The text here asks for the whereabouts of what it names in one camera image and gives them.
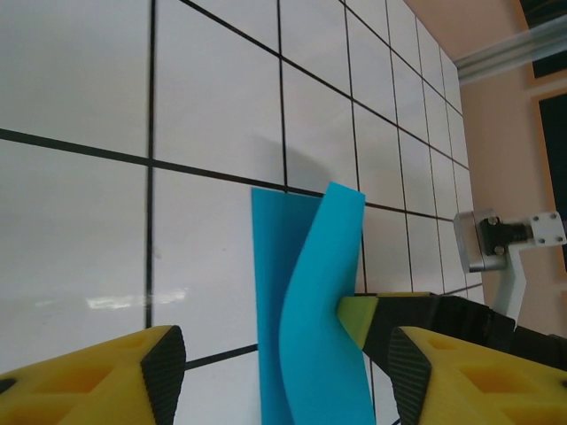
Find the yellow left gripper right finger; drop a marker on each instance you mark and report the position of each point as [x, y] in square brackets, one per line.
[478, 385]

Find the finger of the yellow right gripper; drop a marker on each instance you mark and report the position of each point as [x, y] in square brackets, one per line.
[354, 316]

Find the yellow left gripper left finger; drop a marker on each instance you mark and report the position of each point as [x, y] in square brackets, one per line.
[88, 380]

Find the blue paper sheet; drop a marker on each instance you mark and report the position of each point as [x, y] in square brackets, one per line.
[310, 265]

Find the aluminium frame post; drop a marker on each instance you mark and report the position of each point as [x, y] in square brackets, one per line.
[500, 53]

